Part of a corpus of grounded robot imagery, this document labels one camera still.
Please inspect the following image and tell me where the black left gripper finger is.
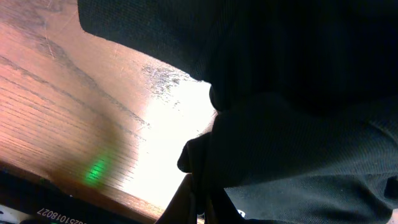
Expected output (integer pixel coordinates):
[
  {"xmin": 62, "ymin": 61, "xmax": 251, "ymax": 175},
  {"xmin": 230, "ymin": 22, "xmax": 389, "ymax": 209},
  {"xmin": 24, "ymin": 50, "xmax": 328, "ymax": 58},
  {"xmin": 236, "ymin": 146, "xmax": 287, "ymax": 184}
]
[{"xmin": 155, "ymin": 174, "xmax": 197, "ymax": 224}]

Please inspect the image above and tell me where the black polo shirt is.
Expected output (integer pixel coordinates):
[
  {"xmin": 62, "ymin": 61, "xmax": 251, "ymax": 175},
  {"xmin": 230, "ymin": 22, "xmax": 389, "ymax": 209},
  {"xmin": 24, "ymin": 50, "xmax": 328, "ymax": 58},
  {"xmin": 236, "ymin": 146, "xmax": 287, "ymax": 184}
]
[{"xmin": 78, "ymin": 0, "xmax": 397, "ymax": 224}]

